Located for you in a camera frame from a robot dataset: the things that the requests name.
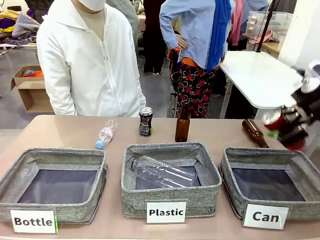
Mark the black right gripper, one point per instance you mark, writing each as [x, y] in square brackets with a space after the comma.
[308, 101]

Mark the red soda can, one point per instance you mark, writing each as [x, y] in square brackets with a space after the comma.
[273, 120]

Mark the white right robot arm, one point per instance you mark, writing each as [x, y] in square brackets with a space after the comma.
[310, 75]

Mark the grey fabric basket labelled Can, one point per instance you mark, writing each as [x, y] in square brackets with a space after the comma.
[266, 187]

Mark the white Can label sign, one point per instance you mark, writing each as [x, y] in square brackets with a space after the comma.
[265, 216]

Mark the grey fabric basket labelled Plastic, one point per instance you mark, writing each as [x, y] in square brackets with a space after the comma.
[171, 197]

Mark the black drink can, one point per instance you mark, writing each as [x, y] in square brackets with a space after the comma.
[145, 122]

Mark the grey fabric basket labelled Bottle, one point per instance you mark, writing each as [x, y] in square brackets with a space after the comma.
[53, 186]

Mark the bystander hand on hip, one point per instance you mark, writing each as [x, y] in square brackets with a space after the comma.
[182, 41]

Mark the brown glass bottle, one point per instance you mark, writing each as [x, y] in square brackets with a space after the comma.
[255, 133]
[182, 126]

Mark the white folding table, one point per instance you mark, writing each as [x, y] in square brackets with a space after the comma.
[260, 77]

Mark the wooden desk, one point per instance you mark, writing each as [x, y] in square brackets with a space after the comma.
[267, 45]

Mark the pink cloth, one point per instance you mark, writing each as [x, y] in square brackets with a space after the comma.
[265, 37]

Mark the black stand pole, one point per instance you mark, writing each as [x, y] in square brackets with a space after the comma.
[266, 26]

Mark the clear plastic drawer unit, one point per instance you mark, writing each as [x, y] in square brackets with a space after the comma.
[271, 21]

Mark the blue scarf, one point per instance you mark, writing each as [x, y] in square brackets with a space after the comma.
[220, 32]

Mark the person in blue shirt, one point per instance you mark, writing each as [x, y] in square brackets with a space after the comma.
[197, 37]

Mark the large clear plastic bottle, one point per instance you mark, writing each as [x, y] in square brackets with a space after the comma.
[166, 173]

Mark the white Plastic label sign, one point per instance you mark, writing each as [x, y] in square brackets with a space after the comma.
[166, 212]

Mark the small blue-capped water bottle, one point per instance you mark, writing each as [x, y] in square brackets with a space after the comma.
[106, 133]

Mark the person in white jacket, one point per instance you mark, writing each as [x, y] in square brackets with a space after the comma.
[87, 70]

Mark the white face mask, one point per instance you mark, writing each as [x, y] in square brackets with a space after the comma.
[91, 4]

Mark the open cardboard box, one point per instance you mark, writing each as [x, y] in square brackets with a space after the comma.
[30, 92]

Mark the white Bottle label sign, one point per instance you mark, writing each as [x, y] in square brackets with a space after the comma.
[33, 221]

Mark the pile of colourful clothes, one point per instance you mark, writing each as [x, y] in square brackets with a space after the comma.
[17, 27]

